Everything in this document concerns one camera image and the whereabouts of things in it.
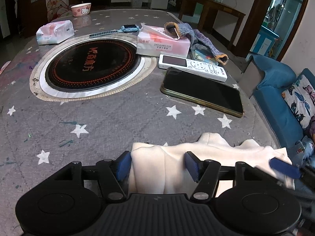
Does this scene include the colourful picture book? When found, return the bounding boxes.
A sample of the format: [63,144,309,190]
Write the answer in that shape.
[193,49,219,65]

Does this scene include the black smartphone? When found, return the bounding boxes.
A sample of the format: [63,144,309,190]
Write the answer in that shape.
[160,67,245,118]

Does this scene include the white remote control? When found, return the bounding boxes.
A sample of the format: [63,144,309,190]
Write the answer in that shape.
[158,53,228,82]

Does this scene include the blue denim cloth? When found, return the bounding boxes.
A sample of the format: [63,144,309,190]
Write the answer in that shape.
[294,114,315,168]

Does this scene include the grey star-patterned tablecloth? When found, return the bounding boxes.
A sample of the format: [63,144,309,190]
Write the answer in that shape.
[0,8,280,202]

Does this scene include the pink cartoon bowl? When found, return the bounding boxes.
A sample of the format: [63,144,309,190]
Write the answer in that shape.
[70,2,92,18]

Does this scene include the opened pink tissue pack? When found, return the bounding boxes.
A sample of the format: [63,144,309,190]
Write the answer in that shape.
[136,23,191,56]

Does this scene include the soft white tissue pack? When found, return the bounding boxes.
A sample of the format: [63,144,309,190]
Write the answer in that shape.
[36,20,75,45]

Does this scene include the blue smartwatch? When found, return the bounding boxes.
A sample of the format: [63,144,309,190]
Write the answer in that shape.
[89,24,139,38]

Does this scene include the butterfly print pillow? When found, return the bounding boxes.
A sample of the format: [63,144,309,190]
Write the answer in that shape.
[281,74,315,129]

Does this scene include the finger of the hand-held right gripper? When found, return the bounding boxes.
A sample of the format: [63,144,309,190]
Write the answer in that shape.
[269,157,303,179]

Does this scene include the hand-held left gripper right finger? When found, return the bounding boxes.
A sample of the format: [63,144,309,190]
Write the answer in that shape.
[184,151,258,201]

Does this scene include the cream sweatshirt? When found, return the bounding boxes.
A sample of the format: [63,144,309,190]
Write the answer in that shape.
[128,132,296,195]

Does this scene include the wooden door frame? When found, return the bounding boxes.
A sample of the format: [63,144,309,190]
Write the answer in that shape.
[235,0,311,62]

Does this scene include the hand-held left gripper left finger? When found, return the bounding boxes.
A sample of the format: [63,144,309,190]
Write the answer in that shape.
[53,150,132,201]

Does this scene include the round black induction cooktop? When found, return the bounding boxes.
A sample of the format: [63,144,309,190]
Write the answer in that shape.
[30,39,157,102]

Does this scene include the blue sofa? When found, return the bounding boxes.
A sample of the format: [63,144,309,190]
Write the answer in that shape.
[240,54,315,150]

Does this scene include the wooden side table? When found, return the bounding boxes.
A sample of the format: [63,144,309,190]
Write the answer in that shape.
[195,0,246,33]

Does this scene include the blue knit sweater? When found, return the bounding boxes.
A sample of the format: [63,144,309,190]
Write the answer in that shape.
[164,22,229,65]

